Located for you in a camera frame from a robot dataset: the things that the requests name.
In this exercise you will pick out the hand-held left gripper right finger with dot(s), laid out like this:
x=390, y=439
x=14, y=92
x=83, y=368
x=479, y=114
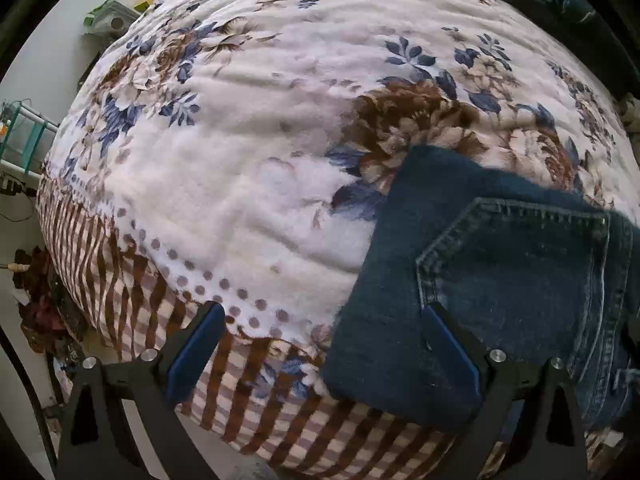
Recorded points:
x=452, y=352

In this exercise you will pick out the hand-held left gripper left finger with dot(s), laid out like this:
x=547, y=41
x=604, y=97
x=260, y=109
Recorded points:
x=195, y=355

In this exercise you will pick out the blue denim pants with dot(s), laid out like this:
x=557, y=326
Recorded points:
x=505, y=270

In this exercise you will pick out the grey knitted object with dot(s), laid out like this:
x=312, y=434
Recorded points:
x=255, y=471

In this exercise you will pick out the dark red cloth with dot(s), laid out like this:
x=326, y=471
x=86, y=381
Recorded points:
x=45, y=305

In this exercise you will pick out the floral printed blanket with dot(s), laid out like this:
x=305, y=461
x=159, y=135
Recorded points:
x=240, y=160

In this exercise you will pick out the straw broom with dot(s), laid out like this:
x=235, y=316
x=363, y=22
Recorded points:
x=15, y=267

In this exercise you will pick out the black power strip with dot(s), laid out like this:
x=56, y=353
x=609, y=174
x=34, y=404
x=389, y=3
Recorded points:
x=15, y=185

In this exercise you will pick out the teal metal rack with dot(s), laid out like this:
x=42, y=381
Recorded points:
x=35, y=130

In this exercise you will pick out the cream cloth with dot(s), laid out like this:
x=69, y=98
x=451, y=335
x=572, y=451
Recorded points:
x=631, y=112

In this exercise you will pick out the green cardboard box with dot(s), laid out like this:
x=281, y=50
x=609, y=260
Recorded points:
x=110, y=17

